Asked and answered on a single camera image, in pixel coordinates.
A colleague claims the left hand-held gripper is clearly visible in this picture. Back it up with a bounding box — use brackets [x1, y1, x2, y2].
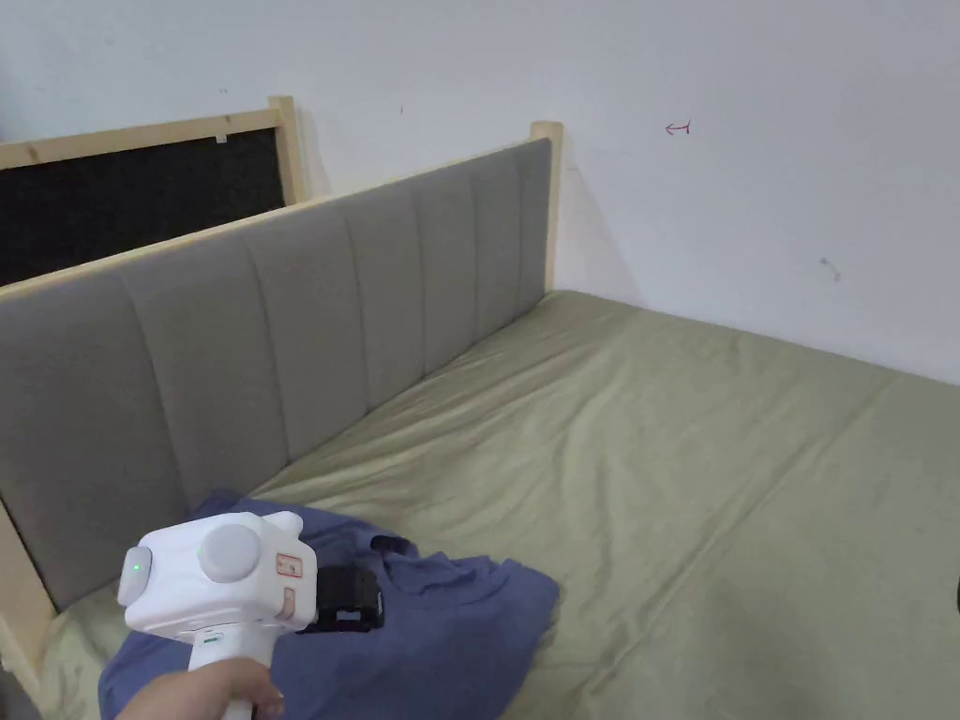
[116, 511, 387, 720]

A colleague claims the dark blue shirt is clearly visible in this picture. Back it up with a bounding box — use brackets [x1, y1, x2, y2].
[97, 487, 563, 720]

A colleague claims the person's left hand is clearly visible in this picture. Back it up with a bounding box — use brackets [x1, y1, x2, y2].
[112, 656, 286, 720]

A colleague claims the grey padded headboard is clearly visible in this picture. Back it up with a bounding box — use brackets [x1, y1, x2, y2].
[0, 119, 565, 691]

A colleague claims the bed with pale green sheet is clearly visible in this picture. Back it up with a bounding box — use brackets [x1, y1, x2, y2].
[33, 288, 960, 720]

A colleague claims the wooden frame with black panel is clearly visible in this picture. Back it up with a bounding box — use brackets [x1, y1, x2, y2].
[0, 95, 310, 290]

